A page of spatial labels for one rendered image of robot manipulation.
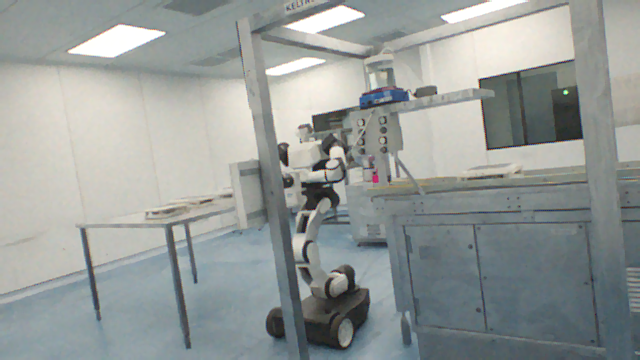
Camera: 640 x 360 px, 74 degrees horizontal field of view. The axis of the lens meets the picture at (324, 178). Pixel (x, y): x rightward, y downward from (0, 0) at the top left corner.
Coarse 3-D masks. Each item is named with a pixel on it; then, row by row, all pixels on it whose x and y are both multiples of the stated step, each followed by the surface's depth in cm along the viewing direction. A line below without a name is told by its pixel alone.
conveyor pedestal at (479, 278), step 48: (432, 240) 210; (480, 240) 197; (528, 240) 185; (576, 240) 175; (624, 240) 165; (432, 288) 213; (480, 288) 200; (528, 288) 188; (576, 288) 177; (432, 336) 218; (480, 336) 202; (528, 336) 190; (576, 336) 179
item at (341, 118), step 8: (328, 112) 849; (336, 112) 839; (344, 112) 829; (312, 120) 873; (320, 120) 863; (328, 120) 852; (336, 120) 842; (344, 120) 832; (320, 128) 865; (328, 128) 855; (336, 128) 844
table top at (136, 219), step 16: (192, 208) 362; (208, 208) 341; (224, 208) 321; (80, 224) 370; (96, 224) 350; (112, 224) 331; (128, 224) 315; (144, 224) 300; (160, 224) 286; (176, 224) 289
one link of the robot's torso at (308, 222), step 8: (328, 200) 290; (304, 208) 293; (320, 208) 282; (328, 208) 289; (304, 216) 288; (312, 216) 278; (320, 216) 282; (304, 224) 285; (312, 224) 279; (320, 224) 284; (296, 232) 280; (304, 232) 282; (312, 232) 279; (296, 240) 276; (304, 240) 272; (312, 240) 278; (296, 248) 271; (304, 248) 268; (296, 256) 271; (304, 256) 268
